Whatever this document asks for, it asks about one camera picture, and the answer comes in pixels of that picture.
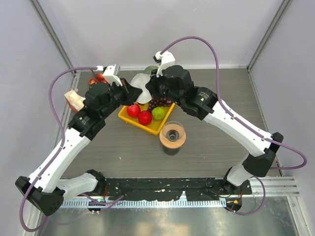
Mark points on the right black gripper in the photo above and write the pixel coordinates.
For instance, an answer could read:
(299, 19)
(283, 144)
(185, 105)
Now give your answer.
(152, 86)

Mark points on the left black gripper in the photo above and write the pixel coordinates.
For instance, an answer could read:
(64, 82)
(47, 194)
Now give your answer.
(131, 93)

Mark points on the white paper coffee filter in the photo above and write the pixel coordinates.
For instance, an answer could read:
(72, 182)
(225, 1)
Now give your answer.
(139, 81)

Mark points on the clear glass ribbed dripper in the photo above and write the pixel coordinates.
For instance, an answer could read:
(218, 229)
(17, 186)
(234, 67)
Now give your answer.
(173, 131)

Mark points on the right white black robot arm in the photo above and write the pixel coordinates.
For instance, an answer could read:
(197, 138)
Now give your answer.
(202, 103)

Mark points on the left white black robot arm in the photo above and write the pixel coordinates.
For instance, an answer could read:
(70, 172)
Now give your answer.
(43, 188)

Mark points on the green melon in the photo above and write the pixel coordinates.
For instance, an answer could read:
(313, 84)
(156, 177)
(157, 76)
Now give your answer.
(149, 69)

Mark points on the red apple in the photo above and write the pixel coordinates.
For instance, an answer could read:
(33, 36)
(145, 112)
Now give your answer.
(133, 110)

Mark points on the red grape bunch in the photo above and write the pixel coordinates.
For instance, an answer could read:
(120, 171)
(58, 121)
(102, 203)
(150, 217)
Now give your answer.
(161, 102)

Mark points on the light green apple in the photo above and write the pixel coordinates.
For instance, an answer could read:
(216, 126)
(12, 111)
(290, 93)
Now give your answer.
(158, 113)

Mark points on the red yellow cherry bunch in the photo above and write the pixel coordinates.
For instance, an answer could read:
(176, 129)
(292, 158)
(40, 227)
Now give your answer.
(97, 78)

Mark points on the yellow plastic tray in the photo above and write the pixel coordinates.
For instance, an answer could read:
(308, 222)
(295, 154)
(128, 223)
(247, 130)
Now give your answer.
(154, 127)

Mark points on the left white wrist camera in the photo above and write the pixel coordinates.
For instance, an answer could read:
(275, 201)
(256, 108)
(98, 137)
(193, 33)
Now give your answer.
(110, 73)

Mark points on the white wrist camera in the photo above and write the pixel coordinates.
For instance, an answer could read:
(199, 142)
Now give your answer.
(164, 60)
(110, 73)

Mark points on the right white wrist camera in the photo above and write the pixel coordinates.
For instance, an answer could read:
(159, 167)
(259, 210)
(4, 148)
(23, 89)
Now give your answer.
(164, 60)

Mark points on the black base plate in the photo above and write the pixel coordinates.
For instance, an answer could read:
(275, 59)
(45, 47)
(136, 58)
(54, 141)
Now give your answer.
(168, 189)

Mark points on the white slotted cable duct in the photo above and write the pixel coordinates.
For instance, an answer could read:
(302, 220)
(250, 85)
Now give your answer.
(180, 203)

